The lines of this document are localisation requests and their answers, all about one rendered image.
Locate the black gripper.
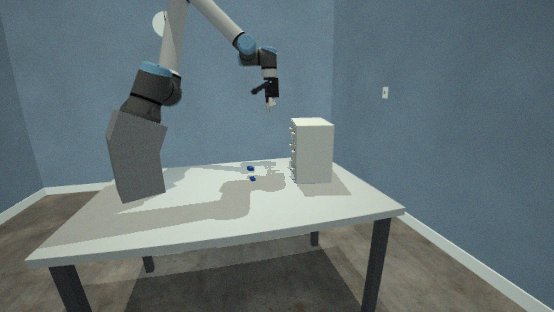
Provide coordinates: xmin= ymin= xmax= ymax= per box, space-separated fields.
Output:
xmin=264 ymin=77 xmax=279 ymax=114

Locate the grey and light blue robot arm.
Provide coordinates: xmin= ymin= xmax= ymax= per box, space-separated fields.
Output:
xmin=119 ymin=0 xmax=277 ymax=124

